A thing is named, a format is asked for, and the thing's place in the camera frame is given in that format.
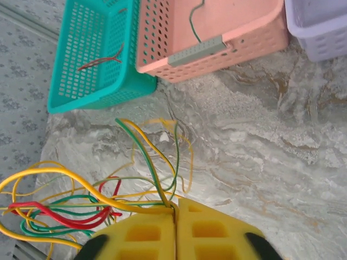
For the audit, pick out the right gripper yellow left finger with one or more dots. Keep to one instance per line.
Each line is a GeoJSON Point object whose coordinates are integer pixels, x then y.
{"type": "Point", "coordinates": [141, 238]}

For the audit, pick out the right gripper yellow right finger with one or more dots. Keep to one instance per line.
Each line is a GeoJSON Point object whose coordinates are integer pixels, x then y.
{"type": "Point", "coordinates": [217, 238]}

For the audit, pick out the teal plastic basket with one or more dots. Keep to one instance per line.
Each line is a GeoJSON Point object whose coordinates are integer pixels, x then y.
{"type": "Point", "coordinates": [95, 98]}

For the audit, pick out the pink plastic basket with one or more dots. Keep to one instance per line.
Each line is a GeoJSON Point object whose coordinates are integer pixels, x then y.
{"type": "Point", "coordinates": [217, 21]}

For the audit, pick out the purple plastic basket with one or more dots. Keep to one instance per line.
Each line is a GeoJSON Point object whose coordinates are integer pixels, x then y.
{"type": "Point", "coordinates": [320, 35]}

